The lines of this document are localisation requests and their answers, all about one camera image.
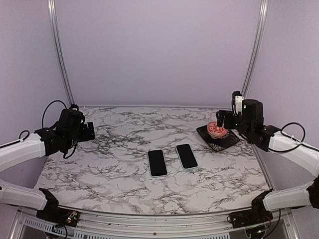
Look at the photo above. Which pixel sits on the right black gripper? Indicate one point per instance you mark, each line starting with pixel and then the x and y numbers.
pixel 220 118

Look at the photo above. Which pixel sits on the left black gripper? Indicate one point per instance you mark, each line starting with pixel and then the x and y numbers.
pixel 85 136

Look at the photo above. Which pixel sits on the light blue phone case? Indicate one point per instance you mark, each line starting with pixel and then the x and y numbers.
pixel 187 157

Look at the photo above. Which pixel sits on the lavender phone case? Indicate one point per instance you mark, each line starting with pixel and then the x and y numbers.
pixel 157 164

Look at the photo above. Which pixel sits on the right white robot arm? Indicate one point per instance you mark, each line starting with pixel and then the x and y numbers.
pixel 276 141

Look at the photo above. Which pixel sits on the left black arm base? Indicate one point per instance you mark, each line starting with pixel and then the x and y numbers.
pixel 52 212

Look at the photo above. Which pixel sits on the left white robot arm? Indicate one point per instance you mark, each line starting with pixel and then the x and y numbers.
pixel 36 145

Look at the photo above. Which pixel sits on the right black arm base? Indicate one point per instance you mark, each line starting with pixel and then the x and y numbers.
pixel 256 215

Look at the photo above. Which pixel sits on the red patterned bowl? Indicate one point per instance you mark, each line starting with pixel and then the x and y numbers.
pixel 215 131

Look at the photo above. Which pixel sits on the black patterned tray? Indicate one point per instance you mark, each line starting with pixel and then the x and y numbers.
pixel 218 144

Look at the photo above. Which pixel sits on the right aluminium frame post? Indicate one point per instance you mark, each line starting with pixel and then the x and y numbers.
pixel 261 22

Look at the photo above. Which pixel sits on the aluminium frame post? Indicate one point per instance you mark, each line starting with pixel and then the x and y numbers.
pixel 58 49
pixel 261 22

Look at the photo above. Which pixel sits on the front aluminium rail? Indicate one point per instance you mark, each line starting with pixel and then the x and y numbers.
pixel 97 225

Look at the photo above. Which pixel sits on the left aluminium frame post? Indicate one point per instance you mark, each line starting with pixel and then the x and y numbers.
pixel 58 49

